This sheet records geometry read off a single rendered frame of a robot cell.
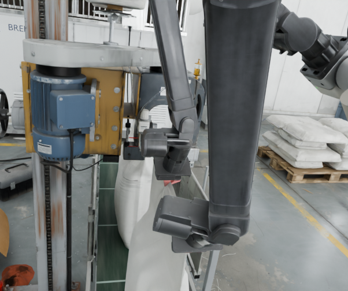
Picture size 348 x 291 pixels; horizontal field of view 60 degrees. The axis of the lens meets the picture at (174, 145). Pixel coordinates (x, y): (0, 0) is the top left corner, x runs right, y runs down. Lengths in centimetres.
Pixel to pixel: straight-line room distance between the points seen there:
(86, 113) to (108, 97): 25
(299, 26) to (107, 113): 66
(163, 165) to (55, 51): 41
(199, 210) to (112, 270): 113
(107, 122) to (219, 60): 87
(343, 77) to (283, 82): 523
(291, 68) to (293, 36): 532
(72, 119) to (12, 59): 313
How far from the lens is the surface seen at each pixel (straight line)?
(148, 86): 107
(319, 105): 668
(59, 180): 127
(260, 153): 429
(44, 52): 85
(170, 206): 49
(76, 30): 378
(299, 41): 80
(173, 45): 71
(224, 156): 34
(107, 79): 107
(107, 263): 162
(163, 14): 70
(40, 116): 91
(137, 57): 99
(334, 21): 647
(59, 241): 143
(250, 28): 25
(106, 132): 112
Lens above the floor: 149
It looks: 21 degrees down
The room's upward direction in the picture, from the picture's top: 8 degrees clockwise
